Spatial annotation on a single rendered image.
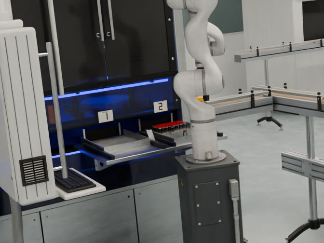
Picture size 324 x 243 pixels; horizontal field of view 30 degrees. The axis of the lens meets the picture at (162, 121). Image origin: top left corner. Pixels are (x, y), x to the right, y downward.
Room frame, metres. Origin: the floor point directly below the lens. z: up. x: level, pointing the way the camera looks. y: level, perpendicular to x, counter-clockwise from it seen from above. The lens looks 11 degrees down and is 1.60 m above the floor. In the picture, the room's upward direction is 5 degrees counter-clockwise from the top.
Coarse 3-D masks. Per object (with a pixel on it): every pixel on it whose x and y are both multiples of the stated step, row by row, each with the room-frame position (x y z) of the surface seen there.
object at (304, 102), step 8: (256, 88) 4.11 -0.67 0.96; (264, 88) 4.04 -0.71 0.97; (272, 88) 4.06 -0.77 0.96; (280, 88) 3.99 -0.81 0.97; (272, 96) 3.92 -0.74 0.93; (280, 96) 3.86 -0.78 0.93; (288, 96) 3.85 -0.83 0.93; (296, 96) 3.83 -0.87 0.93; (304, 96) 3.68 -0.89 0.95; (312, 96) 3.61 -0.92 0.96; (320, 96) 3.51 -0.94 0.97; (280, 104) 3.85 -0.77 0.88; (288, 104) 3.78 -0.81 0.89; (296, 104) 3.71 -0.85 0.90; (304, 104) 3.64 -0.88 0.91; (312, 104) 3.58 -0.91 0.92; (320, 104) 3.51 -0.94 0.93; (296, 112) 3.72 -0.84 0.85; (304, 112) 3.65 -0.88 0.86; (312, 112) 3.58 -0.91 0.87; (320, 112) 3.52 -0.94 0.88
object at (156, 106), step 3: (156, 102) 3.39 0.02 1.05; (159, 102) 3.40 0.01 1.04; (162, 102) 3.41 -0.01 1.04; (165, 102) 3.42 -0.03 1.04; (156, 105) 3.39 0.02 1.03; (159, 105) 3.40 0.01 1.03; (162, 105) 3.41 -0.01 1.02; (165, 105) 3.42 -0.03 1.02; (156, 108) 3.39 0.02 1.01; (162, 108) 3.41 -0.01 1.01; (165, 108) 3.42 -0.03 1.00; (156, 111) 3.39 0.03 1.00; (159, 111) 3.40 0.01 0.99
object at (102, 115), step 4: (100, 112) 3.24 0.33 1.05; (104, 112) 3.25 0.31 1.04; (108, 112) 3.26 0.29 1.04; (100, 116) 3.24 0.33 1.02; (104, 116) 3.25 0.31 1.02; (108, 116) 3.26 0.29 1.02; (112, 116) 3.27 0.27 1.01; (100, 120) 3.24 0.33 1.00; (104, 120) 3.25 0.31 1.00; (108, 120) 3.26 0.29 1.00; (112, 120) 3.27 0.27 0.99
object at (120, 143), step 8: (120, 136) 3.33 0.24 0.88; (128, 136) 3.31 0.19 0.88; (136, 136) 3.22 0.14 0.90; (144, 136) 3.13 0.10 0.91; (96, 144) 3.05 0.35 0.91; (104, 144) 3.17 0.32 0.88; (112, 144) 3.15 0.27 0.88; (120, 144) 3.00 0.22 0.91; (128, 144) 3.02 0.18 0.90; (136, 144) 3.04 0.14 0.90; (144, 144) 3.06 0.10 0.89
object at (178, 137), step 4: (188, 124) 3.39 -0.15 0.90; (188, 128) 3.38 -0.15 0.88; (152, 132) 3.23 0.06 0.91; (176, 132) 3.31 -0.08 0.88; (180, 132) 3.30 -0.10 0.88; (188, 132) 3.28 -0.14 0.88; (160, 136) 3.15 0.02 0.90; (164, 136) 3.11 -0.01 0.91; (168, 136) 3.07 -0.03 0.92; (172, 136) 3.21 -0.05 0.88; (176, 136) 3.20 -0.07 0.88; (180, 136) 3.19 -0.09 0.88; (184, 136) 3.04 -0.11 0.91; (188, 136) 3.05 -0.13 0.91; (172, 140) 3.03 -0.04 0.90; (176, 140) 3.02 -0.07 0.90; (180, 140) 3.03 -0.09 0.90; (184, 140) 3.04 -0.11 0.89; (188, 140) 3.05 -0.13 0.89; (176, 144) 3.02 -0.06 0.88
